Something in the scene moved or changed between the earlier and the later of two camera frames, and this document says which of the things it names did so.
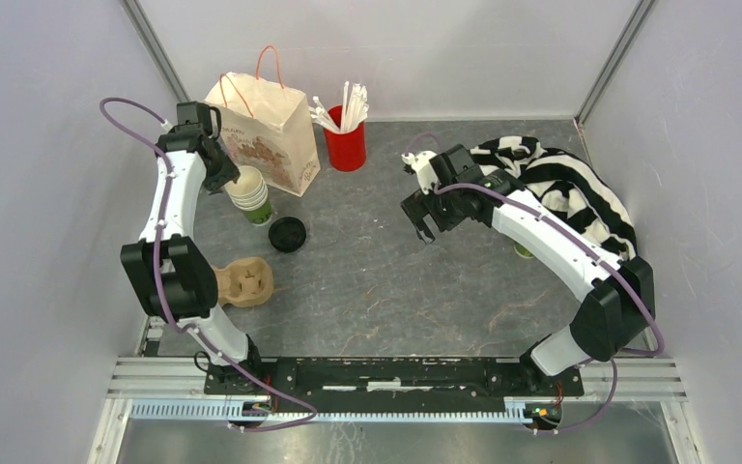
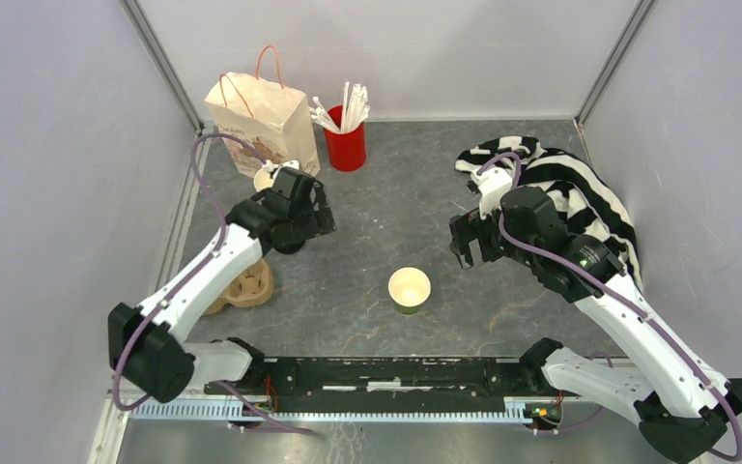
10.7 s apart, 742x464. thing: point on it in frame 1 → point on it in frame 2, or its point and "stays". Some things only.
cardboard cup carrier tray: x=246 y=283 stays
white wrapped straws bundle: x=355 y=109 stays
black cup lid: x=287 y=234 stays
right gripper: x=417 y=205 → x=467 y=226
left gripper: x=228 y=173 → x=322 y=221
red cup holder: x=347 y=150 stays
